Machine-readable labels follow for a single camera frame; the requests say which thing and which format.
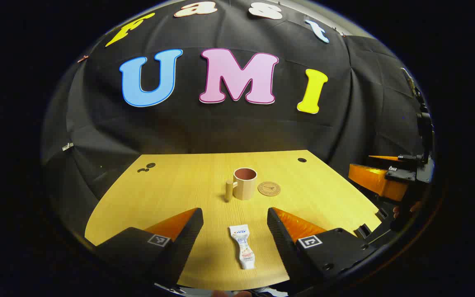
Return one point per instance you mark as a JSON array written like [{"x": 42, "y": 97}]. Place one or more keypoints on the black backdrop cloth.
[{"x": 237, "y": 128}]

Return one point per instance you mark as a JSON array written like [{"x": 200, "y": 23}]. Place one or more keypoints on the round brown coaster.
[{"x": 269, "y": 189}]

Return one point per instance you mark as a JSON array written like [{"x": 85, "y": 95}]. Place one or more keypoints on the beige cup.
[{"x": 245, "y": 187}]

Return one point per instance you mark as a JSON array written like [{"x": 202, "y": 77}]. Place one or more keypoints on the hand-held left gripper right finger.
[{"x": 281, "y": 239}]

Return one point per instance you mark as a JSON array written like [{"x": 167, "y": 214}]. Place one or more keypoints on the wooden desktop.
[{"x": 159, "y": 198}]

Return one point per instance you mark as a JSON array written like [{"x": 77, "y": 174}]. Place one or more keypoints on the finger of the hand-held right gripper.
[
  {"x": 386, "y": 158},
  {"x": 371, "y": 179}
]

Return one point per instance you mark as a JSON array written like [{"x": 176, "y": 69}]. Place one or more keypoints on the white toothpaste tube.
[{"x": 243, "y": 247}]

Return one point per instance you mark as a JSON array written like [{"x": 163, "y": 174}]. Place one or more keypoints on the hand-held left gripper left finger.
[{"x": 188, "y": 239}]

